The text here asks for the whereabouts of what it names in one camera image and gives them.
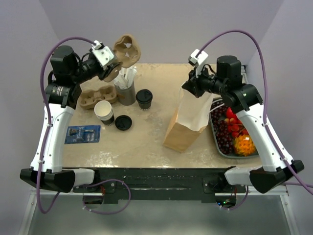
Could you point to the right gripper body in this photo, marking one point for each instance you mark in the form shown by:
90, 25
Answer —
205, 82

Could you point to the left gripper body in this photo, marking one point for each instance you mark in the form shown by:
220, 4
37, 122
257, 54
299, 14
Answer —
88, 69

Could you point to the brown paper takeout bag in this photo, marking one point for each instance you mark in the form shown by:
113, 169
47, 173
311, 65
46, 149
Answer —
189, 120

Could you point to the cardboard cup carrier top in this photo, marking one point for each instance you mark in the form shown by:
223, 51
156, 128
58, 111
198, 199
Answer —
127, 51

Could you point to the cardboard cup carrier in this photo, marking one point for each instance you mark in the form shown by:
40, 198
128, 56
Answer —
127, 51
89, 98

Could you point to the black paper coffee cup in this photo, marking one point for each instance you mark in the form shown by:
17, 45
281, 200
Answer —
145, 106

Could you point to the black plastic cup lid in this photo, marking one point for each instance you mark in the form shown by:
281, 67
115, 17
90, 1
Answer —
144, 96

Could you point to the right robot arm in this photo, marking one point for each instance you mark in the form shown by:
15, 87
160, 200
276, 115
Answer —
245, 101

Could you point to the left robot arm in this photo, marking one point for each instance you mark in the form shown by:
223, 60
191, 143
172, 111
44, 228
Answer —
60, 98

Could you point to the blue battery blister pack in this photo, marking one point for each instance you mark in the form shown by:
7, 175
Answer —
83, 134

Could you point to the cardboard cup carrier bottom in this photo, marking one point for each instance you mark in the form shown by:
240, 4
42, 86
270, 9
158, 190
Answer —
89, 98

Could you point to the red apple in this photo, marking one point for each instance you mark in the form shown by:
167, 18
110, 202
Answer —
229, 114

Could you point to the stack of paper cups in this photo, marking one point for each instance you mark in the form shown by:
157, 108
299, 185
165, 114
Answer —
104, 111

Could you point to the cherries pile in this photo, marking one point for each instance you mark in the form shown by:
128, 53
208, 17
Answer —
235, 128

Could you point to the dark red grapes bunch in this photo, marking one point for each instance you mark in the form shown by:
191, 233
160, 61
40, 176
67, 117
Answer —
221, 129

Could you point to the grey fruit tray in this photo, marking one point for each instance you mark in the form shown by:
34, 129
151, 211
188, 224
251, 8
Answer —
232, 156

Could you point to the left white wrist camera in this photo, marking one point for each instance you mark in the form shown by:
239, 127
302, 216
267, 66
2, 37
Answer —
103, 54

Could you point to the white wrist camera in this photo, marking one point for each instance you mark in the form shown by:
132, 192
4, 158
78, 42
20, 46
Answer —
103, 54
198, 59

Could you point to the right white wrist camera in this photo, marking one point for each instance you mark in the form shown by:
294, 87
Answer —
198, 59

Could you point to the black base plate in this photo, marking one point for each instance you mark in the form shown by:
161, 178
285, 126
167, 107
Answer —
186, 184

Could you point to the aluminium rail frame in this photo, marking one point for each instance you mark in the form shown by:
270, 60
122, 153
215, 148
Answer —
161, 201

